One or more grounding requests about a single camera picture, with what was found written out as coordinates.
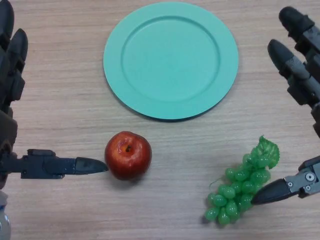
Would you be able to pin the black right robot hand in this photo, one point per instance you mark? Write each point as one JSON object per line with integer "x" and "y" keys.
{"x": 305, "y": 75}

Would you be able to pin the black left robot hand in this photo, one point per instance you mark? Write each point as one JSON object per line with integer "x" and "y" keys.
{"x": 37, "y": 165}

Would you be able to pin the red apple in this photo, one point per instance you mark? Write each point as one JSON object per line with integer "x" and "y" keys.
{"x": 127, "y": 160}

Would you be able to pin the green round plate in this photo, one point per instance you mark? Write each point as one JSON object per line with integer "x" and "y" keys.
{"x": 170, "y": 62}

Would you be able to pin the green plastic grape bunch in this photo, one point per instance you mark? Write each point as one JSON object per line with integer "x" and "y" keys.
{"x": 226, "y": 192}

